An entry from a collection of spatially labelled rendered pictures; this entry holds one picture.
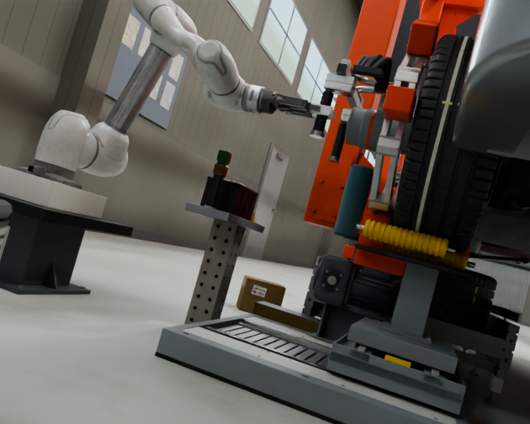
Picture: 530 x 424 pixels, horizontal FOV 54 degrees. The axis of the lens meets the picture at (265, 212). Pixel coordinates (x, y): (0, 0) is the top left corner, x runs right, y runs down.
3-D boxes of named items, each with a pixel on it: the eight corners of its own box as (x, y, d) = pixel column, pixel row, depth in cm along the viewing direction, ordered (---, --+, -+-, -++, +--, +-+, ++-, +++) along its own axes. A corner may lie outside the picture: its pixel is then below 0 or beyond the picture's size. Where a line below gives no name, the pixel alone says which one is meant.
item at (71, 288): (-89, 258, 180) (-63, 176, 181) (21, 265, 226) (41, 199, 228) (18, 301, 162) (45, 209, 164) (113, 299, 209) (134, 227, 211)
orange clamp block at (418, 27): (431, 56, 154) (437, 25, 150) (405, 53, 157) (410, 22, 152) (434, 52, 160) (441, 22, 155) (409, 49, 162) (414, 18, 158)
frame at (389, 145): (384, 204, 143) (433, 19, 146) (361, 198, 146) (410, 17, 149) (394, 225, 195) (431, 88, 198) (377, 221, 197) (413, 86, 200)
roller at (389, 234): (453, 260, 148) (458, 241, 148) (353, 234, 157) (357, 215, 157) (452, 261, 153) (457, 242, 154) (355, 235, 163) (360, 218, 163)
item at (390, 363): (458, 419, 133) (467, 382, 134) (325, 372, 145) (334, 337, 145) (448, 384, 181) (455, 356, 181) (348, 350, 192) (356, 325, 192)
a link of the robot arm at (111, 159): (60, 158, 211) (98, 172, 230) (84, 177, 203) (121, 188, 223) (156, -8, 206) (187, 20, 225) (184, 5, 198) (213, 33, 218)
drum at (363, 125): (405, 152, 164) (417, 110, 164) (341, 139, 170) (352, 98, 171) (407, 162, 177) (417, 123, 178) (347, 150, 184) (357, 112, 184)
